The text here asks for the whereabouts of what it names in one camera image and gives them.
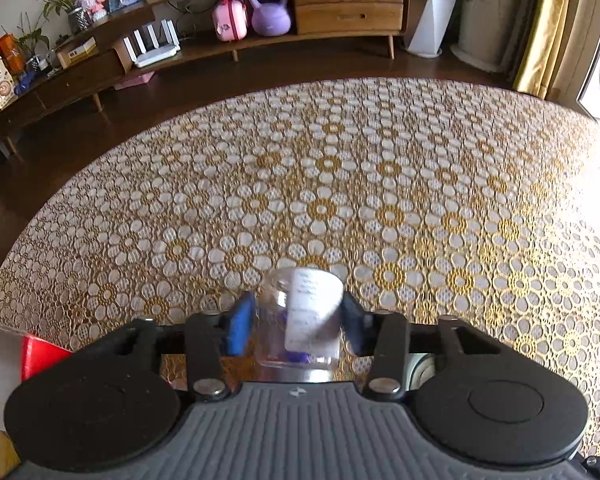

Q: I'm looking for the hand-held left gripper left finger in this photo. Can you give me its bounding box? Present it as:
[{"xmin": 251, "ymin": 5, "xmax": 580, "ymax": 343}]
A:
[{"xmin": 102, "ymin": 291, "xmax": 257, "ymax": 404}]

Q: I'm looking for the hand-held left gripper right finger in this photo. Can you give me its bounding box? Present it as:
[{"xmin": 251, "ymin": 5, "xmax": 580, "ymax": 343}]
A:
[{"xmin": 341, "ymin": 291, "xmax": 503, "ymax": 402}]

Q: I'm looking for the red cardboard box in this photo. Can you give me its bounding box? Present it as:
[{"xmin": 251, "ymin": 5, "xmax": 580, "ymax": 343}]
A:
[{"xmin": 0, "ymin": 320, "xmax": 75, "ymax": 436}]

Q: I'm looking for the lace floral tablecloth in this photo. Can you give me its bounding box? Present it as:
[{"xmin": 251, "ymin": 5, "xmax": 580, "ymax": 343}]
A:
[{"xmin": 0, "ymin": 77, "xmax": 600, "ymax": 461}]

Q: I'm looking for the flat pink box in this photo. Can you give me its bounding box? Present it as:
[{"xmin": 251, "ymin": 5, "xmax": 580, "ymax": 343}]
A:
[{"xmin": 114, "ymin": 71, "xmax": 157, "ymax": 91}]

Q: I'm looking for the white router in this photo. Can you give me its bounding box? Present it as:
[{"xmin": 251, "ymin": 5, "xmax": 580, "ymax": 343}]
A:
[{"xmin": 123, "ymin": 19, "xmax": 182, "ymax": 69}]

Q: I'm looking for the long wooden media cabinet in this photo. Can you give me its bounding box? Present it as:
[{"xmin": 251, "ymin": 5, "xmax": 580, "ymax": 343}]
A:
[{"xmin": 0, "ymin": 0, "xmax": 412, "ymax": 156}]

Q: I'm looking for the pink toy case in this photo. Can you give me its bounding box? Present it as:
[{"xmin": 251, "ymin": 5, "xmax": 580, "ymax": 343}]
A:
[{"xmin": 212, "ymin": 0, "xmax": 249, "ymax": 42}]

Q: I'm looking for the purple kettlebell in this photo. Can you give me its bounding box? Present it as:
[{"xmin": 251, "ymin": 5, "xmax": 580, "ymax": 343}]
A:
[{"xmin": 246, "ymin": 0, "xmax": 292, "ymax": 37}]

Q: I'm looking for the white angular planter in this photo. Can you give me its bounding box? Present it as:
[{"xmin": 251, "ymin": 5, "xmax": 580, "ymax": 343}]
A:
[{"xmin": 405, "ymin": 0, "xmax": 459, "ymax": 58}]

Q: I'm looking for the small yellowish box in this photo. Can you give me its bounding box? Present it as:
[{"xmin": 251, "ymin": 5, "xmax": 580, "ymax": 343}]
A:
[{"xmin": 55, "ymin": 37, "xmax": 99, "ymax": 70}]

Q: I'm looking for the grey cylindrical appliance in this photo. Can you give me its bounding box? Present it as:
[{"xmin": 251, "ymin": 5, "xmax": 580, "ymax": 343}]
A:
[{"xmin": 450, "ymin": 0, "xmax": 548, "ymax": 73}]

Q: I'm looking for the plant in patterned pot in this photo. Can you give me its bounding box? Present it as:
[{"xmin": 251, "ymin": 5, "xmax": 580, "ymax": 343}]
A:
[{"xmin": 40, "ymin": 0, "xmax": 93, "ymax": 35}]

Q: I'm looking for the yellow curtain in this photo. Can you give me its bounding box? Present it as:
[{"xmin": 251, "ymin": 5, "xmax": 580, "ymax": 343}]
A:
[{"xmin": 512, "ymin": 0, "xmax": 588, "ymax": 101}]

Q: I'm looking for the small leafy potted plant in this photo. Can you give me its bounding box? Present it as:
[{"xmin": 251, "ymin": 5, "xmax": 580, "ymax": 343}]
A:
[{"xmin": 2, "ymin": 10, "xmax": 51, "ymax": 72}]

